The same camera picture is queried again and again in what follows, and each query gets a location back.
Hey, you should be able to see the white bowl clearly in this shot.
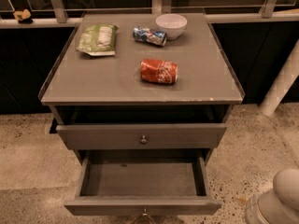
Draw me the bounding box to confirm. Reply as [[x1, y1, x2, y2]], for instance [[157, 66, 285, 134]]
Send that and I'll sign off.
[[156, 13, 188, 40]]

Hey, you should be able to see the grey drawer cabinet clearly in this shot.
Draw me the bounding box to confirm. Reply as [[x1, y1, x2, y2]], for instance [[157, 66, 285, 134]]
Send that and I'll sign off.
[[37, 12, 246, 161]]

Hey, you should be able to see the grey drawer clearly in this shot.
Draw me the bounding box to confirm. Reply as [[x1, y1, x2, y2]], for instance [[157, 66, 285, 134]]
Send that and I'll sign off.
[[56, 123, 226, 150], [64, 149, 221, 216]]

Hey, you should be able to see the red crushed cola can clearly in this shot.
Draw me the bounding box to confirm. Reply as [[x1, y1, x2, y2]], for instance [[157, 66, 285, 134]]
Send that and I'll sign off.
[[140, 59, 178, 84]]

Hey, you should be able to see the green snack bag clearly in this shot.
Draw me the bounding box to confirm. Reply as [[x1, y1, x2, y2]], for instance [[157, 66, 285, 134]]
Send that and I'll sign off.
[[77, 24, 118, 57]]

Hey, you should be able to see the metal window railing frame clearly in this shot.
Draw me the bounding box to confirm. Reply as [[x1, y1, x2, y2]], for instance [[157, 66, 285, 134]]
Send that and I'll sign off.
[[0, 0, 299, 27]]

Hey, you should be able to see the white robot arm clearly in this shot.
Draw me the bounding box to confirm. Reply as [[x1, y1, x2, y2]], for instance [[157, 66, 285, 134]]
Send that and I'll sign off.
[[245, 169, 299, 224]]

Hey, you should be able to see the blue crushed soda can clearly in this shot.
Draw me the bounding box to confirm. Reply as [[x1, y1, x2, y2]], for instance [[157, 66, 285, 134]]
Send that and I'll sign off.
[[133, 26, 167, 47]]

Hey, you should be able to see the small yellow black object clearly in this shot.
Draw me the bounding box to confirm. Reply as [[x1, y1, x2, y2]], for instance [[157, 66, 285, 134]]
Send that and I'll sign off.
[[13, 8, 33, 23]]

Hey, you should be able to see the white diagonal pole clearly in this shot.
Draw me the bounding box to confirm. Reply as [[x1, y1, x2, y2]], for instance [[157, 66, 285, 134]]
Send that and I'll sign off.
[[259, 39, 299, 116]]

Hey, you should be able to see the grey top drawer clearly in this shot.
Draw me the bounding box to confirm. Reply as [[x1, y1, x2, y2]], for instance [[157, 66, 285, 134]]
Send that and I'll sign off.
[[56, 123, 226, 150]]

